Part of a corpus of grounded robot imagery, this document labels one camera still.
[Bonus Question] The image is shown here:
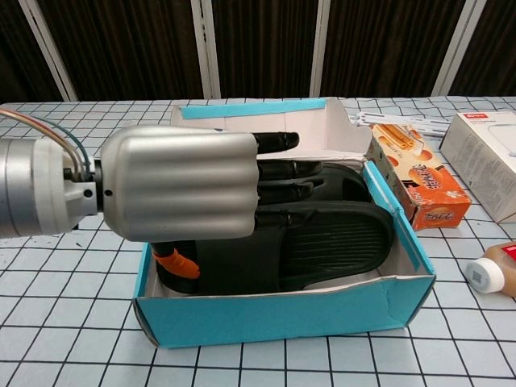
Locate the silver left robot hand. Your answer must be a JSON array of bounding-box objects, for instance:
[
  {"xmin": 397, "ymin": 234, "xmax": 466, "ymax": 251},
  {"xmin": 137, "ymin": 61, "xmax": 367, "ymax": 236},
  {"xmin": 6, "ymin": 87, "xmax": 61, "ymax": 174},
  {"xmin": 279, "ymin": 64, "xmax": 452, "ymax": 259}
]
[{"xmin": 96, "ymin": 125, "xmax": 326, "ymax": 279}]

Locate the black slipper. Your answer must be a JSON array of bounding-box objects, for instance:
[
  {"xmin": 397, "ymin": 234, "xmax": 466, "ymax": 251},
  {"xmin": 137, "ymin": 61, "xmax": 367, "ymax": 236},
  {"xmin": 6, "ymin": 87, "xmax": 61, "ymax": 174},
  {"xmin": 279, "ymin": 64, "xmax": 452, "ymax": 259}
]
[
  {"xmin": 156, "ymin": 200, "xmax": 395, "ymax": 295},
  {"xmin": 318, "ymin": 162, "xmax": 374, "ymax": 205}
]

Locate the light blue shoebox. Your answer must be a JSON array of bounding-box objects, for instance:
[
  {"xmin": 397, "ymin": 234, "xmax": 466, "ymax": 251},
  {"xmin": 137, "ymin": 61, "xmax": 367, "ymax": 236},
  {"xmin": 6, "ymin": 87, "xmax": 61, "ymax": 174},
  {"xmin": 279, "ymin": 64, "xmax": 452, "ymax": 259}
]
[{"xmin": 132, "ymin": 96, "xmax": 435, "ymax": 350}]

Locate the orange snack box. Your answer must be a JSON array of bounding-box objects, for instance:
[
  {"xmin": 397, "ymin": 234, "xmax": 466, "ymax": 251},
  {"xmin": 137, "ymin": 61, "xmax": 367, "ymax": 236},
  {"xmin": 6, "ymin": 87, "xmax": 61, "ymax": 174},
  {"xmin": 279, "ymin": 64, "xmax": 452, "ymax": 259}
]
[{"xmin": 364, "ymin": 123, "xmax": 472, "ymax": 231}]

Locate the white desk lamp box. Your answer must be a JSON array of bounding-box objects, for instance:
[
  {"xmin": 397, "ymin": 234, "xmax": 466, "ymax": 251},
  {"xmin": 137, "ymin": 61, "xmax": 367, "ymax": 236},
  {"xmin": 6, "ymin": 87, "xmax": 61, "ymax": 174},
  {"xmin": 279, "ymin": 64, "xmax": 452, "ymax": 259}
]
[{"xmin": 439, "ymin": 111, "xmax": 516, "ymax": 223}]

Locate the brown drink bottle red label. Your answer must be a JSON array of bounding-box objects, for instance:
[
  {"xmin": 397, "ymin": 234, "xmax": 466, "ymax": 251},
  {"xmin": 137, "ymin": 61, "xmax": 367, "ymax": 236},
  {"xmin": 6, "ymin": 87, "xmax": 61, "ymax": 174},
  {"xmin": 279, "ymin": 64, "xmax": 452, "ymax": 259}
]
[{"xmin": 465, "ymin": 241, "xmax": 516, "ymax": 299}]

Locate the white partition frame post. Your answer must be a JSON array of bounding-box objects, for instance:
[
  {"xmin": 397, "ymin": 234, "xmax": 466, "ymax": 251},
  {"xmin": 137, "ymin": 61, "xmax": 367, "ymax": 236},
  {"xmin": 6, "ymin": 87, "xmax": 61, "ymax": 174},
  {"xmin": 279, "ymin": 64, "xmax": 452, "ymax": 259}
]
[
  {"xmin": 309, "ymin": 0, "xmax": 336, "ymax": 98},
  {"xmin": 431, "ymin": 0, "xmax": 477, "ymax": 98},
  {"xmin": 18, "ymin": 0, "xmax": 78, "ymax": 102},
  {"xmin": 192, "ymin": 0, "xmax": 222, "ymax": 99}
]

